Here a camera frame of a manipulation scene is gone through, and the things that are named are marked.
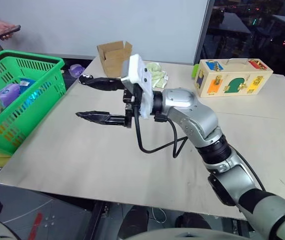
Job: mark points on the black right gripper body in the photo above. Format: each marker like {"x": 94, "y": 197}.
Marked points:
{"x": 130, "y": 110}

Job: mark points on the purple soft package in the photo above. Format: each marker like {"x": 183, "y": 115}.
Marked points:
{"x": 8, "y": 93}

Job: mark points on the small black white-dotted object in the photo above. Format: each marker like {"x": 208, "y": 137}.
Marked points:
{"x": 84, "y": 78}

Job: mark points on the green plastic basket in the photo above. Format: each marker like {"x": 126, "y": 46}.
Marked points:
{"x": 45, "y": 60}

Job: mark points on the silver robot torso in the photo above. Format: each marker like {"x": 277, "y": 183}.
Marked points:
{"x": 200, "y": 236}

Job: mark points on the green plastic object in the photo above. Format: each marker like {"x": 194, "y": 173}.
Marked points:
{"x": 195, "y": 71}

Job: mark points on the purple plastic object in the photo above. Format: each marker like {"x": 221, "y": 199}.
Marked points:
{"x": 76, "y": 70}

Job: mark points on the wooden lock puzzle box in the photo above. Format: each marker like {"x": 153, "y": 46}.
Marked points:
{"x": 232, "y": 80}

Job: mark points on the light green cloth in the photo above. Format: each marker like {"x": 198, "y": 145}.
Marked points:
{"x": 158, "y": 75}

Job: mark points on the blue printed package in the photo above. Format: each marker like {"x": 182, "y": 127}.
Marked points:
{"x": 27, "y": 83}

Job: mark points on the dark rounded shape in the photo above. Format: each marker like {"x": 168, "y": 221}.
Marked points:
{"x": 135, "y": 216}
{"x": 192, "y": 220}

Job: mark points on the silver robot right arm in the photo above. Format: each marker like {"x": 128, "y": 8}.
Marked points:
{"x": 197, "y": 112}

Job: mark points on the brown cardboard box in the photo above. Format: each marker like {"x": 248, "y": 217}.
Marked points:
{"x": 113, "y": 61}

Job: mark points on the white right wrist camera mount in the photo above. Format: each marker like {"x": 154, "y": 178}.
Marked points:
{"x": 138, "y": 70}

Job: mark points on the black smartphone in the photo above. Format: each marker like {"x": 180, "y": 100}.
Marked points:
{"x": 10, "y": 30}

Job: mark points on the person's bare hand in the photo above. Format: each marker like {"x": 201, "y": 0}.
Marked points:
{"x": 3, "y": 25}

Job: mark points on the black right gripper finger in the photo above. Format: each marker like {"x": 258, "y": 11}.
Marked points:
{"x": 107, "y": 84}
{"x": 100, "y": 116}

